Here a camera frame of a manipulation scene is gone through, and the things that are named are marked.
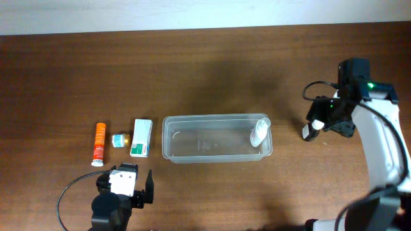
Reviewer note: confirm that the dark bottle white cap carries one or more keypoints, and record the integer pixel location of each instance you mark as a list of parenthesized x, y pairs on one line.
[(311, 130)]

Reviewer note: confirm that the clear plastic container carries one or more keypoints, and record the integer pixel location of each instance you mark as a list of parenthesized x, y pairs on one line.
[(213, 138)]

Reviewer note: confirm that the orange tablet tube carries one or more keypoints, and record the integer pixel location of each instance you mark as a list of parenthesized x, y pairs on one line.
[(99, 144)]

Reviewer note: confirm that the white green medicine box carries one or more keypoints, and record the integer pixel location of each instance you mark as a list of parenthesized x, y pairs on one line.
[(141, 138)]

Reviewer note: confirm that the white plastic bottle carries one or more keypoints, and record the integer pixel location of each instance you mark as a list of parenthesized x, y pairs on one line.
[(259, 132)]

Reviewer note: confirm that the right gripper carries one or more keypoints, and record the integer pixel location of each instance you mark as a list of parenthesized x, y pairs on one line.
[(317, 108)]

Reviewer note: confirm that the small jar gold lid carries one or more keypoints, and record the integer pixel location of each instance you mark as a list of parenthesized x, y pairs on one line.
[(121, 140)]

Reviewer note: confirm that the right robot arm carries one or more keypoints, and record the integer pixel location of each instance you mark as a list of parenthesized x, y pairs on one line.
[(371, 109)]

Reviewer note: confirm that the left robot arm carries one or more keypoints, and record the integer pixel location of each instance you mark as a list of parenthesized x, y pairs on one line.
[(112, 208)]

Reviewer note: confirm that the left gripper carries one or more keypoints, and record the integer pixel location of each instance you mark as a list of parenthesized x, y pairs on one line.
[(140, 197)]

